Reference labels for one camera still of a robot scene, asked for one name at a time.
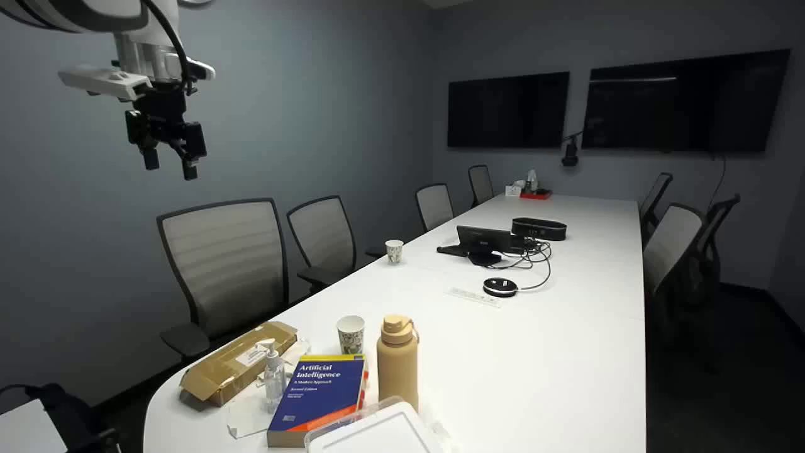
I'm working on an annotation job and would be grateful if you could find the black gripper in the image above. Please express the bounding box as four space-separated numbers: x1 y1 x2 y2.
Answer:
122 82 208 185

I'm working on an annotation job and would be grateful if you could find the clear pump bottle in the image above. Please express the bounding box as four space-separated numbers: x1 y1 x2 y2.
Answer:
262 337 290 405

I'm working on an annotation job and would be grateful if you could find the tan thermos bottle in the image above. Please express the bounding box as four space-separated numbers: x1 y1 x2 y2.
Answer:
375 312 423 414

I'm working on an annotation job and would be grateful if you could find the large grey mesh chair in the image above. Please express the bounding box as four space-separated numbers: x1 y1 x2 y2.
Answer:
155 196 292 365

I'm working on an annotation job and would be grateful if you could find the grey mesh office chair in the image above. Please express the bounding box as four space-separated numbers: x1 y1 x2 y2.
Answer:
415 182 458 235
464 161 498 209
283 194 361 298

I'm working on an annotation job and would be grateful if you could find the brown cardboard box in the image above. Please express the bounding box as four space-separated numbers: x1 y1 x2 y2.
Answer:
179 321 300 410

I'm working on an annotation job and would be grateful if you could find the patterned paper cup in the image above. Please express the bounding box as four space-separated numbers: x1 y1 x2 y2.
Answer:
335 316 366 357

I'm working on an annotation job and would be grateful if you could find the blue textbook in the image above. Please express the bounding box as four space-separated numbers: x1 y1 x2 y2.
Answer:
263 352 369 450

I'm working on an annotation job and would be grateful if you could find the white flat board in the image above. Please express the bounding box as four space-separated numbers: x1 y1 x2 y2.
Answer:
0 397 69 453

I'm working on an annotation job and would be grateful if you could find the black laptop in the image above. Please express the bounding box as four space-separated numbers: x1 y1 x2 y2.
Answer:
434 225 540 259

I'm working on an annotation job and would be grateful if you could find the black power adapter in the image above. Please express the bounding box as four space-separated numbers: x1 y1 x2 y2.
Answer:
468 246 506 270

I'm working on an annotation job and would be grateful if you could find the round black speakerphone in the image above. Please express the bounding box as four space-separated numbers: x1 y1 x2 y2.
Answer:
481 275 521 301

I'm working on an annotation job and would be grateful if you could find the black video bar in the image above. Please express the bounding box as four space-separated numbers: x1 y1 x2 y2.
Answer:
510 216 569 244

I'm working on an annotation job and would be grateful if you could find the dark office chair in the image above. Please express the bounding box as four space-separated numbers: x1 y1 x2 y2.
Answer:
637 172 676 246

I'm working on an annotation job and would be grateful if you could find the white-backed office chair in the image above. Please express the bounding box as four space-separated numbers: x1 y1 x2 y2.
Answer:
642 201 706 308

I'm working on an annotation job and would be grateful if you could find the black-backed office chair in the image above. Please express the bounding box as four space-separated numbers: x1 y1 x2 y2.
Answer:
679 194 741 316

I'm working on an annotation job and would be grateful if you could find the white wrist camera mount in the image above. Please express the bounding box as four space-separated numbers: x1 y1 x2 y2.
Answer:
57 63 155 107

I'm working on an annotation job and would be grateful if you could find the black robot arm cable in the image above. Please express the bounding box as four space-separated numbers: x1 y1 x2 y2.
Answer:
139 0 194 87

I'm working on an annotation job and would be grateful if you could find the smaller black wall television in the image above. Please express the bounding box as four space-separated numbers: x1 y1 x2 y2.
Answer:
446 72 574 155

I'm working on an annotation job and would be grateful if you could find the black table cable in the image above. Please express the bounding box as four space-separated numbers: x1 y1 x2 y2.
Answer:
487 240 555 294

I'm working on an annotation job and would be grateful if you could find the larger black wall television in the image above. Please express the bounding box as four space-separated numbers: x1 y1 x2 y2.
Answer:
581 48 791 156

